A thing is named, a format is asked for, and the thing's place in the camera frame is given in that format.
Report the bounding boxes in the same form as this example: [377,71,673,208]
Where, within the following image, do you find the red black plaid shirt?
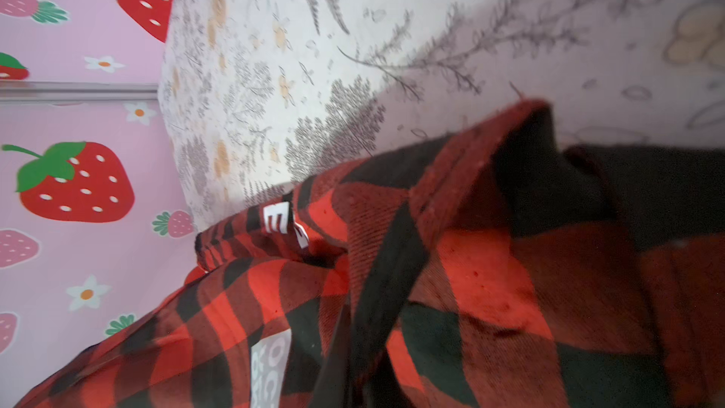
[21,100,724,407]

